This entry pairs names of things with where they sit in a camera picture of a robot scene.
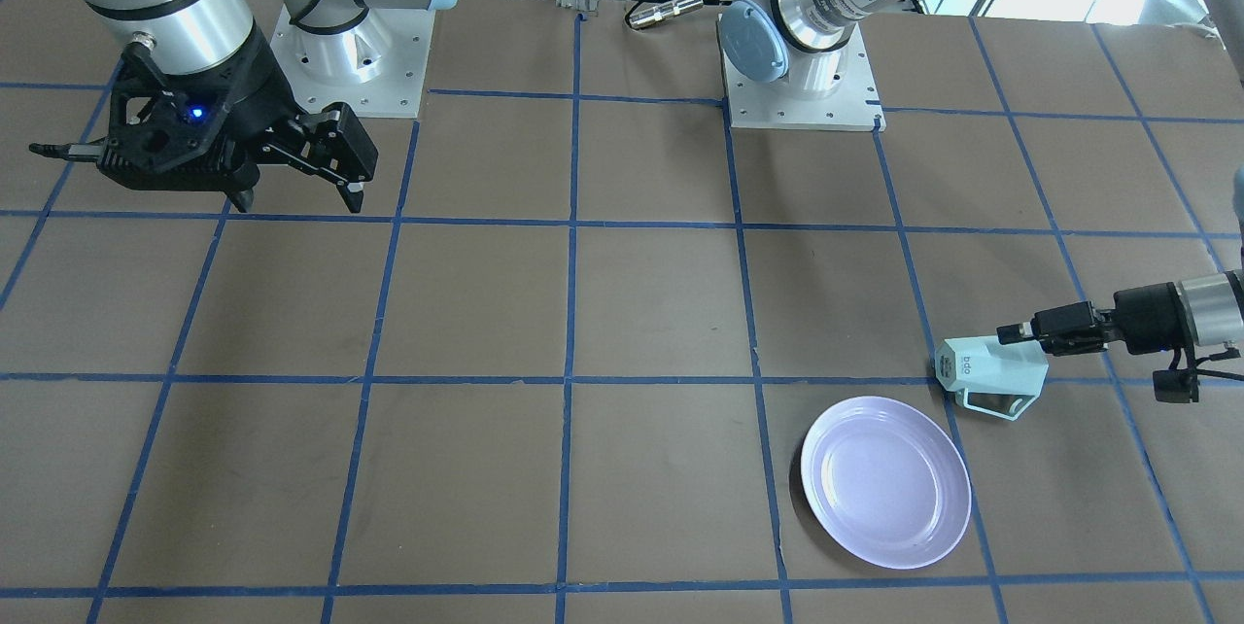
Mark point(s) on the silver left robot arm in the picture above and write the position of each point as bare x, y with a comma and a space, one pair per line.
769, 42

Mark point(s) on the silver metal cylinder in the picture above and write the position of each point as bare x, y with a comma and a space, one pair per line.
647, 18

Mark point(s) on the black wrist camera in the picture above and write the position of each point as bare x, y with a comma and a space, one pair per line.
1179, 386

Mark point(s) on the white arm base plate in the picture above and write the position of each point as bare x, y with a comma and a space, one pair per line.
834, 91
378, 68

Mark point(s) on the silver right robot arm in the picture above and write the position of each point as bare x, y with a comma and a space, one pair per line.
196, 35

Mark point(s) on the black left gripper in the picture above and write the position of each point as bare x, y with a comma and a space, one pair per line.
1145, 315

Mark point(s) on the lavender plate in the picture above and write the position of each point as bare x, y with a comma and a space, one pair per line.
886, 483

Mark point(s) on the mint green faceted cup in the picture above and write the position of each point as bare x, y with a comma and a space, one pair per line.
985, 376

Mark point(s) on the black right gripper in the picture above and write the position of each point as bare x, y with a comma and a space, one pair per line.
255, 97

